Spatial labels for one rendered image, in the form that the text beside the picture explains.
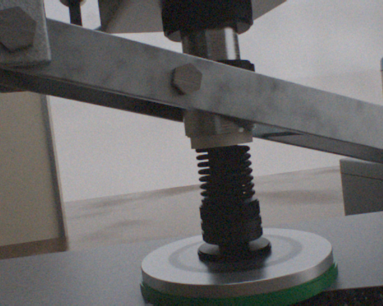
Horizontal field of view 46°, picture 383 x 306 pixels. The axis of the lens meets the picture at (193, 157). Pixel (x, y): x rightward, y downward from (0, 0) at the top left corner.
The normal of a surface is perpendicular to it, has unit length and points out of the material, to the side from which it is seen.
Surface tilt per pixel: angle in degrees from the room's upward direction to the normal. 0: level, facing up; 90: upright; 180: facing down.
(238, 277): 0
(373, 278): 0
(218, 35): 90
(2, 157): 90
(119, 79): 90
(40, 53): 90
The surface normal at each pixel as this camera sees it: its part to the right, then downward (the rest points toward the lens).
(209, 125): -0.32, 0.09
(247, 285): 0.04, 0.05
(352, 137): 0.34, 0.01
